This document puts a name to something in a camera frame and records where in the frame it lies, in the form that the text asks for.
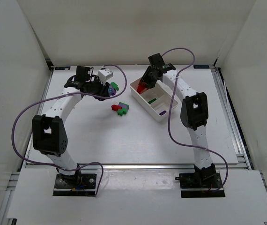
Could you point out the green lego plate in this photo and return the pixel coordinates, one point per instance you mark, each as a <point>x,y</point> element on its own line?
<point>151,101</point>

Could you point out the purple paw print lego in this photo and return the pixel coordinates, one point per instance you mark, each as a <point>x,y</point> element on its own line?
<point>112,91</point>

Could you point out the green square lego brick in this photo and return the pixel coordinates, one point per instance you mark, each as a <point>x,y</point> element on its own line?
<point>114,86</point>

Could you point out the white three-compartment tray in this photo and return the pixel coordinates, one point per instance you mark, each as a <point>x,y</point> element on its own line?
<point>155,101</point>

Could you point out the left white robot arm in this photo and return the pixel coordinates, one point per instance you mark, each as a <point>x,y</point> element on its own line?
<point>49,134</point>

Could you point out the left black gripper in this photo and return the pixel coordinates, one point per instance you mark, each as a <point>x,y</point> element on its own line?
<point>104,89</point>

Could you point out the blue label sticker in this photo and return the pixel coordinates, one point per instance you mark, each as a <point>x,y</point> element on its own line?
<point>62,68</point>

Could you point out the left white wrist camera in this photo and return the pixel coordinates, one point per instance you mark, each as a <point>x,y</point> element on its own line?
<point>104,75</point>

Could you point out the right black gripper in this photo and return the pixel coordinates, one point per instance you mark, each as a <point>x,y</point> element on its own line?
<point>147,78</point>

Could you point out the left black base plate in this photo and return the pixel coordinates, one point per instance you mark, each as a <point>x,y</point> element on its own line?
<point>83,185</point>

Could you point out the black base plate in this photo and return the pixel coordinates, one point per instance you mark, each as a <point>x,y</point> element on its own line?
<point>191,186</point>
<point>83,185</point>

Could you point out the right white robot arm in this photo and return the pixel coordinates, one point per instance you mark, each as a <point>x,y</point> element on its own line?
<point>194,109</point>

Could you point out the red rounded lego brick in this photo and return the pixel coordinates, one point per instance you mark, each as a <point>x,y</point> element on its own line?
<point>141,89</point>

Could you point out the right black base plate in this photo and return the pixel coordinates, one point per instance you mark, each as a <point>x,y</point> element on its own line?
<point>191,186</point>

